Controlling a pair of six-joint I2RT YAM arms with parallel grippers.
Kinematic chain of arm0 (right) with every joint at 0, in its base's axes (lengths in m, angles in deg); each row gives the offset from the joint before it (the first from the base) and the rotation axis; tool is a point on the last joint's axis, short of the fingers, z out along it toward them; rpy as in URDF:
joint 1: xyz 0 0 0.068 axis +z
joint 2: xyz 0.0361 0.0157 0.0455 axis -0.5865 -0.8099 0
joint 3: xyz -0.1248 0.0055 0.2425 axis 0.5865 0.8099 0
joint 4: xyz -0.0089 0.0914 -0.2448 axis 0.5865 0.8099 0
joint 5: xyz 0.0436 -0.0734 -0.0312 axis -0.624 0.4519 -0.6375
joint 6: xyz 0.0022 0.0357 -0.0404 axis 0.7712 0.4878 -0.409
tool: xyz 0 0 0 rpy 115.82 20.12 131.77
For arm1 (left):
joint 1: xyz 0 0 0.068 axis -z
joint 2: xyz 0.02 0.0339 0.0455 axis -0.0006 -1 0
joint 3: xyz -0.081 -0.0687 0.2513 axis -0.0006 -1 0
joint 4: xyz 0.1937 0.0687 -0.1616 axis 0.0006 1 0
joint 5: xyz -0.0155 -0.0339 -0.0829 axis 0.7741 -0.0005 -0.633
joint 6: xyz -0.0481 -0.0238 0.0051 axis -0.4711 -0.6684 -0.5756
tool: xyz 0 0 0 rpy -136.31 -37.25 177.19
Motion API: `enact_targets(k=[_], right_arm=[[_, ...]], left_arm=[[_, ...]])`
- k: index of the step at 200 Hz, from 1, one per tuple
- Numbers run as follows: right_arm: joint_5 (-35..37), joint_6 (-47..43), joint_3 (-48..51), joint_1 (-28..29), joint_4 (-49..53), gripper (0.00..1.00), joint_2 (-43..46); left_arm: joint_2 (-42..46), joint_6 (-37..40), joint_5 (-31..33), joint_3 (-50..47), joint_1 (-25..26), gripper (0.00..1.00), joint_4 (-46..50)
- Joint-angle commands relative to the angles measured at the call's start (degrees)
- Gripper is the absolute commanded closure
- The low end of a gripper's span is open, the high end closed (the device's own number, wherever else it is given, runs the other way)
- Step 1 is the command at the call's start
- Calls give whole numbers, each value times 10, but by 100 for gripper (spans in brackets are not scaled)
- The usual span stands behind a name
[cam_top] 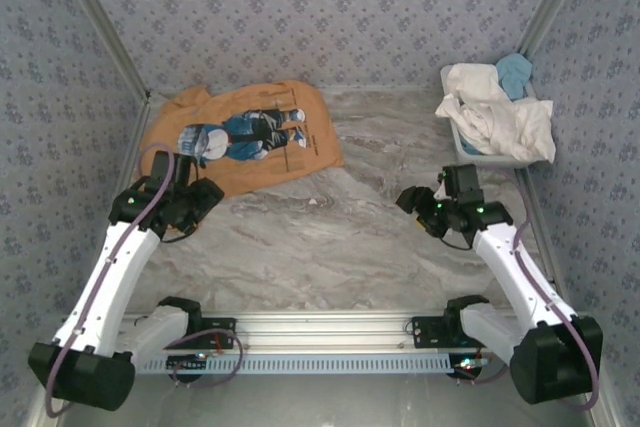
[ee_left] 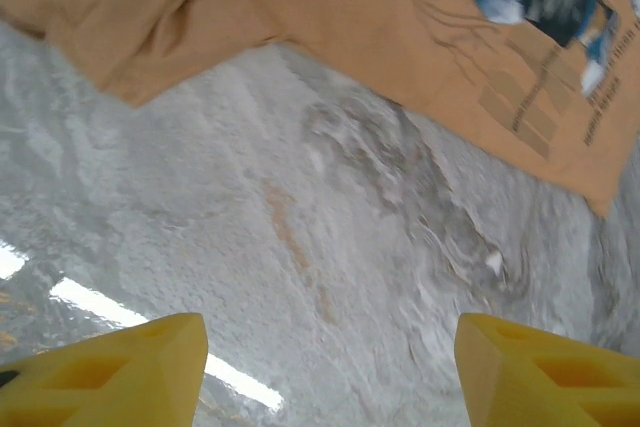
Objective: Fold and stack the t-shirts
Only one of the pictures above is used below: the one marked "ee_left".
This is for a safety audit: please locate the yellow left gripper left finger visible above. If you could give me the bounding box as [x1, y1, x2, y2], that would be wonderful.
[0, 312, 209, 427]

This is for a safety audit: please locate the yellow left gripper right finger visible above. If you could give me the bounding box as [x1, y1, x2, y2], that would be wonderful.
[453, 312, 640, 427]

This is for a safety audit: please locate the orange cartoon print t-shirt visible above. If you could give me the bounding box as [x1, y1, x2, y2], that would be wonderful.
[0, 0, 640, 218]

